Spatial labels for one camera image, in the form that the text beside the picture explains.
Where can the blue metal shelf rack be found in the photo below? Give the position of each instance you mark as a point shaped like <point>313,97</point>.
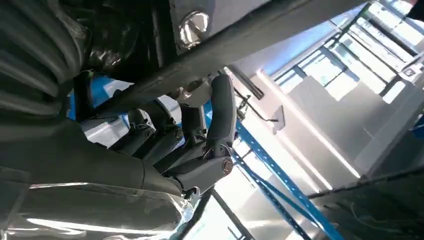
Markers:
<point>281,179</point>

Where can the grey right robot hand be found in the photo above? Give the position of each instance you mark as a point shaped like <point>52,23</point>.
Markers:
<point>82,159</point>

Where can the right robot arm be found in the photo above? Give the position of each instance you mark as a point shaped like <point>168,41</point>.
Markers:
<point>30,49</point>

